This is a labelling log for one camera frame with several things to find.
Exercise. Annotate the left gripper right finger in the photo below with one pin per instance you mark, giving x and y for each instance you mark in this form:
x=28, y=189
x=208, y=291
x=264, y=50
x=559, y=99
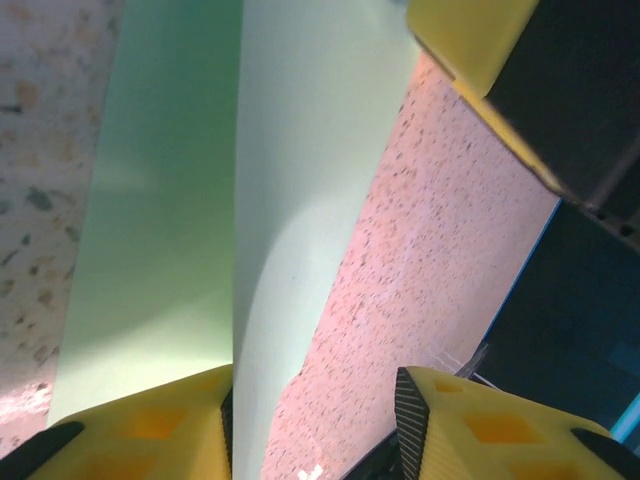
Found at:
x=500, y=435

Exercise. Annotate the blue printed enclosure panel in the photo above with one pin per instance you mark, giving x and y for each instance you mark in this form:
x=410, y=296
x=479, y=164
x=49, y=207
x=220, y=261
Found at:
x=575, y=325

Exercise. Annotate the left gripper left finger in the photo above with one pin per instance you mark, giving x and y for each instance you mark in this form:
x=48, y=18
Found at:
x=125, y=435

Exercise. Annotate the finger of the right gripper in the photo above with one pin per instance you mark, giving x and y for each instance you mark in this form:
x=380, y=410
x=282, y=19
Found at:
x=475, y=40

